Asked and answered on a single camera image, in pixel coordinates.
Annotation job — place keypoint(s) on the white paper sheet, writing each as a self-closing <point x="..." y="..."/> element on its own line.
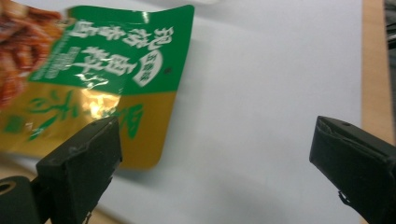
<point x="264" y="109"/>

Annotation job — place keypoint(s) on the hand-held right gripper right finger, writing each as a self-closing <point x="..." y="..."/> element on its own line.
<point x="351" y="165"/>

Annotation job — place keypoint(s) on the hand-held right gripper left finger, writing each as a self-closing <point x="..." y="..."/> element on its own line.
<point x="77" y="168"/>

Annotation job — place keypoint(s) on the green and gold snack packet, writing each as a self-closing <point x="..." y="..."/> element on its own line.
<point x="102" y="68"/>

